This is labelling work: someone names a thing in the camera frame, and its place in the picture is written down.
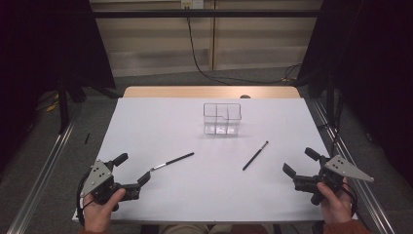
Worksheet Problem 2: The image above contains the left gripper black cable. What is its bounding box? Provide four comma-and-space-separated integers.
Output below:
76, 172, 95, 226

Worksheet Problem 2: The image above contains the white wall outlet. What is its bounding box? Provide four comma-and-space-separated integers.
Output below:
180, 0, 205, 10

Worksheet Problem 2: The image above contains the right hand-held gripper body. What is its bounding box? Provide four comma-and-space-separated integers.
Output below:
292, 154, 375, 207

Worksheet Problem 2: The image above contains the clear plastic organizer box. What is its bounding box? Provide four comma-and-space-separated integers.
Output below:
203, 102, 243, 137

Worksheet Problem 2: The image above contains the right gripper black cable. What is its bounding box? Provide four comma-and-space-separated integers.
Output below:
340, 181, 358, 219

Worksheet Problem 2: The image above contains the black pen with silver tip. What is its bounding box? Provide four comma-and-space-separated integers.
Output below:
149, 151, 195, 173

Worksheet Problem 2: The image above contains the black horizontal bar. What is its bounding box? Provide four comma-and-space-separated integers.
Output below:
92, 9, 322, 20

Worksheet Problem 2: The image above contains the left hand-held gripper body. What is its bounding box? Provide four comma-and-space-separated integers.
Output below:
79, 159, 141, 213

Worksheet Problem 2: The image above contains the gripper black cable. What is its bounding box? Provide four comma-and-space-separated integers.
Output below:
340, 181, 358, 219
76, 172, 95, 226

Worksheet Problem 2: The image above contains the wooden table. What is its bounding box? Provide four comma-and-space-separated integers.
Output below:
122, 85, 301, 99

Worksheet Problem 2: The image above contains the black curtain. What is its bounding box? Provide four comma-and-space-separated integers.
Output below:
297, 0, 413, 189
0, 0, 117, 170

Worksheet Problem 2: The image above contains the black metal stand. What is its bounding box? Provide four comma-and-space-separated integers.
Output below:
325, 62, 346, 157
56, 73, 122, 135

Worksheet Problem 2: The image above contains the person's left hand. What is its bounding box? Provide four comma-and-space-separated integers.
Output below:
82, 187, 127, 233

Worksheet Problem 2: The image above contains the white table mat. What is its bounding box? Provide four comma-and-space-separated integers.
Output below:
71, 97, 358, 224

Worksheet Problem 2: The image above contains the person's right hand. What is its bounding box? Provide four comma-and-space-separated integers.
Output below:
316, 176, 354, 226

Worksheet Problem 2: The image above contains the black wall cable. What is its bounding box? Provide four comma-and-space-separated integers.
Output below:
185, 16, 304, 86

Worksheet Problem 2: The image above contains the aluminium floor rail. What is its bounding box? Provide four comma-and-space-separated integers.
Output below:
6, 106, 84, 234
308, 97, 396, 234

